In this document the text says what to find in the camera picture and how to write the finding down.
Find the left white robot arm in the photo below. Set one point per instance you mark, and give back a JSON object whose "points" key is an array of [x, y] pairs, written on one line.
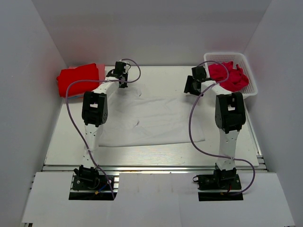
{"points": [[95, 107]]}

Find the folded blue t shirt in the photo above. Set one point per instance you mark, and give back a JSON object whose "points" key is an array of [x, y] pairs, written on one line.
{"points": [[75, 97]]}

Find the white plastic basket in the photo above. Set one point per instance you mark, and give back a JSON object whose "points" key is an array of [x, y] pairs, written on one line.
{"points": [[238, 59]]}

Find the folded red t shirt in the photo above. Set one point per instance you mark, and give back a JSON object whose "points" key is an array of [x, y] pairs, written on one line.
{"points": [[66, 77]]}

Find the white t shirt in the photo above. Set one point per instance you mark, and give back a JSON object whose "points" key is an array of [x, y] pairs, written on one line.
{"points": [[134, 120]]}

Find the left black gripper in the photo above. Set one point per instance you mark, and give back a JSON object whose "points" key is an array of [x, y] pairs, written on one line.
{"points": [[124, 85]]}

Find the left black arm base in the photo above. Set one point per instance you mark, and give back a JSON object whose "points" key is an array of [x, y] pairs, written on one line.
{"points": [[90, 179]]}

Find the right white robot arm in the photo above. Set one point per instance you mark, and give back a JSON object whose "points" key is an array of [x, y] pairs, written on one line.
{"points": [[229, 114]]}

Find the crumpled magenta t shirt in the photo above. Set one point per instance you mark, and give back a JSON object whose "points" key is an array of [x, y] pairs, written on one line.
{"points": [[236, 81]]}

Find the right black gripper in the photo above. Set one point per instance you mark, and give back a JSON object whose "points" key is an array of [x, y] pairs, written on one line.
{"points": [[189, 86]]}

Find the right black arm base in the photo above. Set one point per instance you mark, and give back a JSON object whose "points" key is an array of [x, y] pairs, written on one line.
{"points": [[219, 180]]}

